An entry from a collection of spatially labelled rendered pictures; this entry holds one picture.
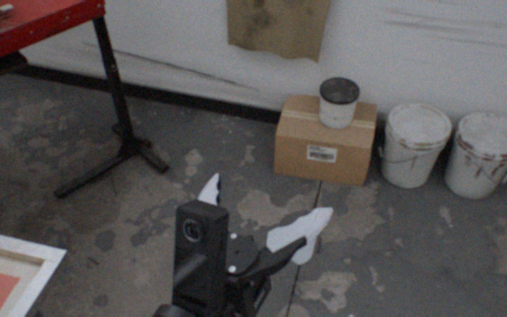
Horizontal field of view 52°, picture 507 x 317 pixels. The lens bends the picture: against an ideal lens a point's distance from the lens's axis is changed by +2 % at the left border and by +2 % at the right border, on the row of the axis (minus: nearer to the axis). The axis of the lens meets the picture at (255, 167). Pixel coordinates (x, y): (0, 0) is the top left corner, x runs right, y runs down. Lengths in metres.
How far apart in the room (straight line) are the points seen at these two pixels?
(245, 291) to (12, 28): 1.72
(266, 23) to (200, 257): 2.31
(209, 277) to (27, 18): 1.77
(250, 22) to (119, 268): 1.38
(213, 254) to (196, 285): 0.04
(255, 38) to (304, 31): 0.26
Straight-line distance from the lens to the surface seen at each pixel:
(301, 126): 2.74
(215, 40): 2.95
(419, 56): 2.77
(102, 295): 2.54
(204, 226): 0.46
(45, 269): 1.45
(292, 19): 2.65
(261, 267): 0.52
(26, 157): 3.25
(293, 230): 0.55
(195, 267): 0.49
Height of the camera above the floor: 2.13
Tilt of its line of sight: 47 degrees down
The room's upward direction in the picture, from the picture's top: straight up
